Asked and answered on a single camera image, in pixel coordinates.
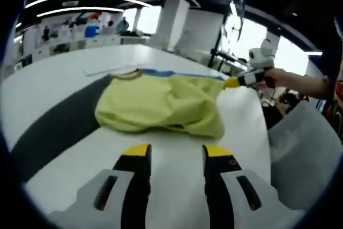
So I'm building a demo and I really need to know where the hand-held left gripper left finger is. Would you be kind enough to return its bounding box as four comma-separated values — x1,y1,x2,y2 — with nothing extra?
48,144,152,229

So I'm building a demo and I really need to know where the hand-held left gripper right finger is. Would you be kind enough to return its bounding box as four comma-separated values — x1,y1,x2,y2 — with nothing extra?
202,144,306,229

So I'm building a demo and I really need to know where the yellow blue grey garment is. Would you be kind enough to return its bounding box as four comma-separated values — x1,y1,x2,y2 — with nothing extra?
11,68,226,184

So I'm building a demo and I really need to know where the person's right hand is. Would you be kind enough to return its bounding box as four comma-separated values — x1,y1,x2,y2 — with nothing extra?
264,68,297,92

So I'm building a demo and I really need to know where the black metal stand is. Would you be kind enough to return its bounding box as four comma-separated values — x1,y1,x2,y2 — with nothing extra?
208,25,251,70

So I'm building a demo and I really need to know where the light grey fabric cover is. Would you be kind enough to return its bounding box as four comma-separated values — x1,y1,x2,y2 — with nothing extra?
267,100,343,211

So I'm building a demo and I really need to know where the white square pillar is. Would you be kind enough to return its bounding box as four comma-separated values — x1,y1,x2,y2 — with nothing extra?
160,0,190,53

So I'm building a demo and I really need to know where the white cabinet row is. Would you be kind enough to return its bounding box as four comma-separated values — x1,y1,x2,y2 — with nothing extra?
20,34,151,60

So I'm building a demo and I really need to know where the blue plastic bin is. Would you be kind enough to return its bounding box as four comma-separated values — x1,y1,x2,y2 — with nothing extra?
85,25,98,38

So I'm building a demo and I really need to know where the short ceiling light strip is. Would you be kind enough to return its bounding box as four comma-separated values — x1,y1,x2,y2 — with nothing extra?
36,6,125,18

